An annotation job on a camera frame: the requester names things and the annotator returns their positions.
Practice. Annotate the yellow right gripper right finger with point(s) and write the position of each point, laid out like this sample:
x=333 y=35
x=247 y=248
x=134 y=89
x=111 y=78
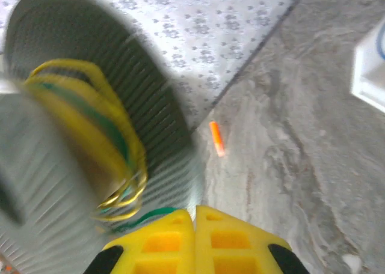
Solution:
x=231 y=247

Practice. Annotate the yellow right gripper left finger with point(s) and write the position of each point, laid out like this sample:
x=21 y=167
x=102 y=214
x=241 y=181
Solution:
x=162 y=247

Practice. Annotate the white box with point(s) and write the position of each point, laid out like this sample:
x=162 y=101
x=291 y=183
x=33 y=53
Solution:
x=370 y=75

